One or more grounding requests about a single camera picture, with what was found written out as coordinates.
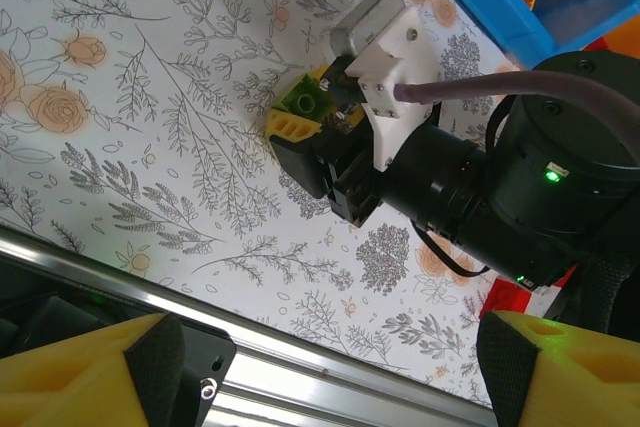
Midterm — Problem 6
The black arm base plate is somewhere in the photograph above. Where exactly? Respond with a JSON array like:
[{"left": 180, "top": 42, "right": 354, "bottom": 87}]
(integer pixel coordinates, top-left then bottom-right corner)
[{"left": 164, "top": 319, "right": 237, "bottom": 427}]

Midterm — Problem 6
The red slope lego brick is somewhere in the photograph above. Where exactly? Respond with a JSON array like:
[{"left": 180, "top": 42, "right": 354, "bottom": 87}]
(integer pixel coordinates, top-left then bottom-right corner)
[{"left": 482, "top": 279, "right": 566, "bottom": 318}]

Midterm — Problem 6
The small green lego brick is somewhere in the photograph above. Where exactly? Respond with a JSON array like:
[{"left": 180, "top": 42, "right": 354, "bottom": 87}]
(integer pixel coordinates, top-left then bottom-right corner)
[{"left": 277, "top": 74, "right": 334, "bottom": 121}]

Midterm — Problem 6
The floral patterned table cover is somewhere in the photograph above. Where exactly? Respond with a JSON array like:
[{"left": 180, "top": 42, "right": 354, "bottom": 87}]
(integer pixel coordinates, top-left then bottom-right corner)
[{"left": 0, "top": 0, "right": 640, "bottom": 413}]

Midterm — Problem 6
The aluminium front rail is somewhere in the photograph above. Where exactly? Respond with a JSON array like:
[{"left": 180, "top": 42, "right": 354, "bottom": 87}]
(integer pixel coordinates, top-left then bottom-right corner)
[{"left": 0, "top": 224, "right": 501, "bottom": 427}]

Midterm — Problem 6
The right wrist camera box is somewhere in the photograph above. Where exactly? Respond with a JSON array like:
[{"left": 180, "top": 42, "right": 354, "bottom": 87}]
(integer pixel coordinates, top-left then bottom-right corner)
[{"left": 327, "top": 0, "right": 441, "bottom": 171}]

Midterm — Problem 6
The blue plastic bin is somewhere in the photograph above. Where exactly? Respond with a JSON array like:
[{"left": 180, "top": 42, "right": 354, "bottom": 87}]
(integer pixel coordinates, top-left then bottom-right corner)
[{"left": 428, "top": 0, "right": 640, "bottom": 71}]

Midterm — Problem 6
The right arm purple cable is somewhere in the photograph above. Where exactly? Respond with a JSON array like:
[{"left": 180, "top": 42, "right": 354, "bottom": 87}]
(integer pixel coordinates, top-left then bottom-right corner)
[{"left": 393, "top": 70, "right": 640, "bottom": 121}]

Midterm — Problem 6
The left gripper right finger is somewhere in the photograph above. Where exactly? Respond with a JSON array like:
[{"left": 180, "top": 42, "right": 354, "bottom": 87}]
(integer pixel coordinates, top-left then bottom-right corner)
[{"left": 475, "top": 309, "right": 640, "bottom": 427}]

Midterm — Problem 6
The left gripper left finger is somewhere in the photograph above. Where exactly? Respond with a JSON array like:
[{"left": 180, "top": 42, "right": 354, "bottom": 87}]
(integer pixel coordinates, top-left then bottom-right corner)
[{"left": 0, "top": 313, "right": 187, "bottom": 427}]

